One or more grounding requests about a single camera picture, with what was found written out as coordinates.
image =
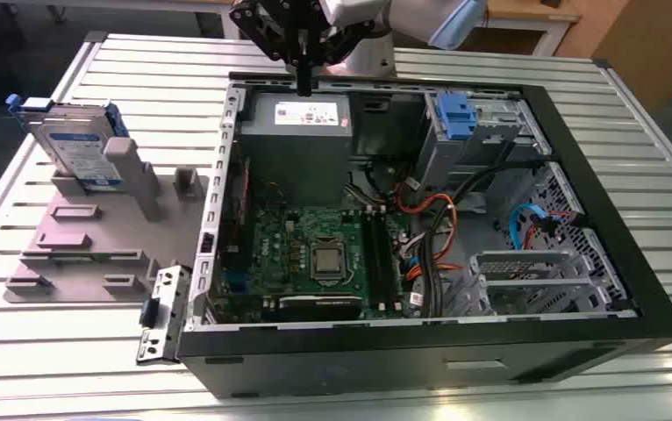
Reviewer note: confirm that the grey parts rack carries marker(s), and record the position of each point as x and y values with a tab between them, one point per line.
107	219

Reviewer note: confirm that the black open PC case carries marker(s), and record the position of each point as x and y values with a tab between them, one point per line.
372	364

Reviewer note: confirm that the black CPU socket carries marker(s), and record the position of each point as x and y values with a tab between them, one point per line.
328	241

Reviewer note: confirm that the hard disk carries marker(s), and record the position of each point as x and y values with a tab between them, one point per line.
75	149

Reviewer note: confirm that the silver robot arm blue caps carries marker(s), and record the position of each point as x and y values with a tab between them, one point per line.
372	57

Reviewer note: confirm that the green motherboard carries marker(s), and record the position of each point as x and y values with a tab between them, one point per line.
277	228

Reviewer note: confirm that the metal disk bay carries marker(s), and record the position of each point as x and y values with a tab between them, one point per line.
547	283

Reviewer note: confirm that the brown wooden cabinet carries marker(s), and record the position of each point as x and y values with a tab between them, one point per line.
635	44

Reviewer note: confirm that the grey power supply unit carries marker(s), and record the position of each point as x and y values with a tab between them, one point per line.
296	166

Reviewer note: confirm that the metal optical drive cage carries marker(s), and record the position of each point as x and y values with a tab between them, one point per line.
476	153

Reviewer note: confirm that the blue plastic drive latch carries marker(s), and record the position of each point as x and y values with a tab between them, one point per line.
456	114

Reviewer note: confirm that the black RAM slot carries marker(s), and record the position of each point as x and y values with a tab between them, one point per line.
374	259
389	259

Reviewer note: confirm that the green RAM stick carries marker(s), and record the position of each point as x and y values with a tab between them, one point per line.
72	259

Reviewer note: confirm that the silver CPU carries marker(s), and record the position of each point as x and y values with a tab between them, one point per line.
329	261

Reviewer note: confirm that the black graphics card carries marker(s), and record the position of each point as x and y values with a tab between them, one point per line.
318	307

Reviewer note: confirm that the metal expansion slot bracket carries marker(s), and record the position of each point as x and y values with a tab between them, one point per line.
166	298

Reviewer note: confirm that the wooden desk white frame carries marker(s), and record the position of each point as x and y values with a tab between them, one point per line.
535	17

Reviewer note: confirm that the large silver camera box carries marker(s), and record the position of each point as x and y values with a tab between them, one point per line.
353	11

